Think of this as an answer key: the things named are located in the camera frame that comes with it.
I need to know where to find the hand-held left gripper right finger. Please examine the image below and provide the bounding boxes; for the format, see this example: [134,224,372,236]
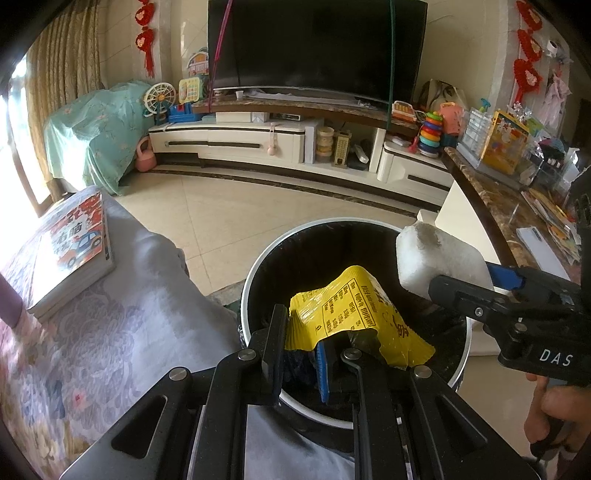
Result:
[315,335,532,480]

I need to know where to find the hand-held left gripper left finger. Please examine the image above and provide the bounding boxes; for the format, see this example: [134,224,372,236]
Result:
[60,304,289,480]

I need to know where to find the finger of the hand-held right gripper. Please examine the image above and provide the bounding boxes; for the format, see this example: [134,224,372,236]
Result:
[487,262,580,305]
[428,274,513,326]

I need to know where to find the yellow snack wrapper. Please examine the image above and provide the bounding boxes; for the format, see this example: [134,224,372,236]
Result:
[284,265,436,369]

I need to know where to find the white trash bin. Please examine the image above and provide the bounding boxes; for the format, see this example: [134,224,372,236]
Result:
[237,220,474,423]

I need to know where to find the person's right forearm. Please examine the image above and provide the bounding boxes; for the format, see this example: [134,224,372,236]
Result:
[551,448,587,480]

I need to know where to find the person's right hand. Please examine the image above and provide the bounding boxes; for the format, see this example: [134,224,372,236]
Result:
[524,374,591,455]

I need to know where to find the white notepad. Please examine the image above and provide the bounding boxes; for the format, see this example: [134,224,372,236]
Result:
[516,226,561,268]

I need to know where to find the brown marble sideboard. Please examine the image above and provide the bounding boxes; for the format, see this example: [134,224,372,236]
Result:
[443,145,591,296]

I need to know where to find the yellow printed box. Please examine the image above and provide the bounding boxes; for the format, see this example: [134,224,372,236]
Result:
[480,111,529,175]

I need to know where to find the clear plastic drawer organizer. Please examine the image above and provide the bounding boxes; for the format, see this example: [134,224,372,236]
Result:
[457,107,497,164]

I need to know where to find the rainbow stacking rings toy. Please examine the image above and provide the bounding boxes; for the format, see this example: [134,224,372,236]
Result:
[418,111,444,158]

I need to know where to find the pink toy bag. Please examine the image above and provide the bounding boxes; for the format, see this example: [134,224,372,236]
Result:
[438,102,467,137]

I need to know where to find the yellow abacus toy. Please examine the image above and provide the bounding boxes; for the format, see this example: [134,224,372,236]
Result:
[332,130,352,167]

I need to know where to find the red yellow toy bus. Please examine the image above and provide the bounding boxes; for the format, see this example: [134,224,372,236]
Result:
[392,100,419,124]

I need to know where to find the stacked round containers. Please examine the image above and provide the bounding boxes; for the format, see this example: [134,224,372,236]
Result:
[316,126,334,163]

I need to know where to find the white television stand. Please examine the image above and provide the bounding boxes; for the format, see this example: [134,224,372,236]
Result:
[148,88,455,208]

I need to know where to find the colourful picture book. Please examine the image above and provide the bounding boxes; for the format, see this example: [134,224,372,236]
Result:
[27,189,115,321]

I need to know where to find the pink toy kettle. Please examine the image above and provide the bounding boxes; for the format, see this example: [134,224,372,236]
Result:
[135,136,158,172]

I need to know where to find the green stick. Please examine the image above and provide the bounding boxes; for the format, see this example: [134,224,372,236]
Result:
[387,0,397,134]

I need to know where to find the purple thermos bottle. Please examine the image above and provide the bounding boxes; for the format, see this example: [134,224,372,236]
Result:
[0,272,23,319]

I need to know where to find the yellow toy phone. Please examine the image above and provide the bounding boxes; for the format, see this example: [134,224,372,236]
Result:
[178,78,204,103]

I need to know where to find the ferris wheel toy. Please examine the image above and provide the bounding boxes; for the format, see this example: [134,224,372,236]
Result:
[143,82,178,124]

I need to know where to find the teal furniture cover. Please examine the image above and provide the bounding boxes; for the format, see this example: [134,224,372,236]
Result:
[44,80,153,197]

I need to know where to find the black television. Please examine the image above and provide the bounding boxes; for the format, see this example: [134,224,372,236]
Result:
[207,0,429,104]

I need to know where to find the toy house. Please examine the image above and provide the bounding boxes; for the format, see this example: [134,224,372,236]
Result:
[187,50,213,79]

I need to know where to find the pink stick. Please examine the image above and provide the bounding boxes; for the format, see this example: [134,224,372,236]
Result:
[210,0,234,109]

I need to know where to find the beige curtain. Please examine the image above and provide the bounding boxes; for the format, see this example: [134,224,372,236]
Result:
[25,0,105,217]

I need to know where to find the red heart wall hanging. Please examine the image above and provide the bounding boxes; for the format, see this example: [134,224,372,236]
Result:
[513,0,543,104]
[134,0,157,77]

